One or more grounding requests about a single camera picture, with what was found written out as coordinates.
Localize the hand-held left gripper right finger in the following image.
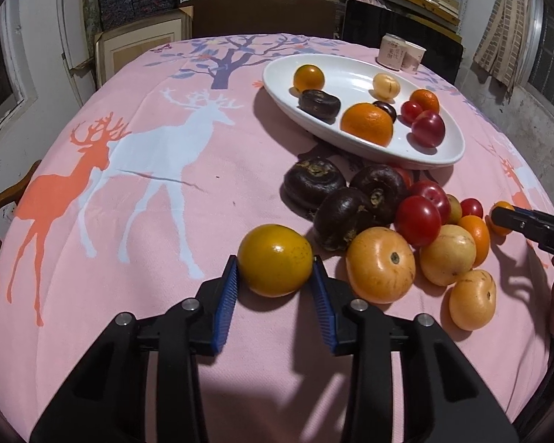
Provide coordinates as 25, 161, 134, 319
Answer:
310, 258, 520, 443

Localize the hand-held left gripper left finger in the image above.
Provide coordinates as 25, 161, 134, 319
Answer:
30, 255, 239, 443

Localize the small orange mandarin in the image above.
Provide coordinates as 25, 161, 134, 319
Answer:
488, 200, 518, 237
409, 89, 441, 115
457, 215, 491, 268

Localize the small red cherry tomato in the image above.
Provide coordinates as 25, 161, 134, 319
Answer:
460, 198, 484, 219

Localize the small yellow green plum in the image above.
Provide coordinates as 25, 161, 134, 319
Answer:
445, 194, 463, 224

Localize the yellow round tomato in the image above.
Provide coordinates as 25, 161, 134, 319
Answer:
293, 65, 326, 94
237, 224, 314, 297

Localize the dark purple water chestnut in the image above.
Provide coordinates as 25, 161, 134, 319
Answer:
349, 164, 409, 227
372, 100, 398, 123
313, 188, 377, 252
298, 89, 341, 123
283, 157, 347, 215

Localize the large orange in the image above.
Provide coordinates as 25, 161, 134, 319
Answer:
341, 102, 394, 147

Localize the white oval plate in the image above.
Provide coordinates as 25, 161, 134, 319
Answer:
262, 54, 465, 170

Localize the pink deer print tablecloth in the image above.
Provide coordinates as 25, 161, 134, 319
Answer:
0, 32, 554, 443

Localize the hanging woven blind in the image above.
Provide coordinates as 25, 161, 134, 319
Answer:
473, 0, 548, 97

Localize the beige drink can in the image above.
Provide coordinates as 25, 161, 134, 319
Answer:
376, 33, 407, 71

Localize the black panel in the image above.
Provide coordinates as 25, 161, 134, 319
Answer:
342, 0, 462, 84

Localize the carved wooden chair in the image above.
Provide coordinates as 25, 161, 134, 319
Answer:
0, 159, 42, 282

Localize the framed picture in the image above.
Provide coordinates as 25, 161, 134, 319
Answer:
95, 7, 195, 88

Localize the dark brown wooden board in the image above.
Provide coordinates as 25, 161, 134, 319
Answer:
185, 0, 347, 40

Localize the white wooden board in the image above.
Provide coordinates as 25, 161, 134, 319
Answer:
60, 0, 98, 107

